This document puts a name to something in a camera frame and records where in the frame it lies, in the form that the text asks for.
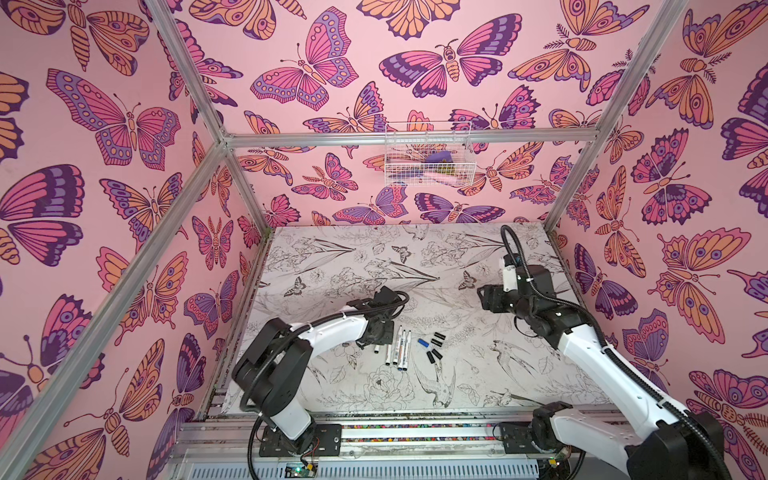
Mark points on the aluminium frame diagonal bar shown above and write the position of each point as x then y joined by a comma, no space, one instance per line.
42,417

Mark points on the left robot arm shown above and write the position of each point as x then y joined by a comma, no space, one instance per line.
271,370

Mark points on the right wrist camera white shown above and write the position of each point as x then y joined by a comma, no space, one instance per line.
509,278

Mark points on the aluminium frame left post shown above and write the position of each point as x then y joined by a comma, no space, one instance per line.
167,27

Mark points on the aluminium frame post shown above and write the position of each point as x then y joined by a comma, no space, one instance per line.
167,27
648,48

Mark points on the aluminium front rail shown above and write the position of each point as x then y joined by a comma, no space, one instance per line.
410,435

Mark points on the purple item in basket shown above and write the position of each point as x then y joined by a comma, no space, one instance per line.
440,157

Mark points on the aluminium frame back crossbar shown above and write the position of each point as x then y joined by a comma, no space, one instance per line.
382,138

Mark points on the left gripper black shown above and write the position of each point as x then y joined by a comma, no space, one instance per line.
388,339

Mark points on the small green circuit board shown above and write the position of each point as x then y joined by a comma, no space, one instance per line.
298,470

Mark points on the white wire basket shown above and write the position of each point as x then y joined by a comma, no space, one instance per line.
418,156

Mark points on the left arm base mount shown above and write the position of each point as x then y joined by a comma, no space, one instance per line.
323,440

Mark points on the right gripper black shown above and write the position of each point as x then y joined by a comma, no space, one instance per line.
493,295

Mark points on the aluminium frame right post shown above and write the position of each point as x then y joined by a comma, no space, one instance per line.
648,48

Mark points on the white marker pen blue tip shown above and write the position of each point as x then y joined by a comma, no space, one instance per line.
404,357

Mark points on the white vented cable duct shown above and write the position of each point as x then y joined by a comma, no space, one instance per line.
383,469

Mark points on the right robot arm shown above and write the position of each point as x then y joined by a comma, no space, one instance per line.
661,440

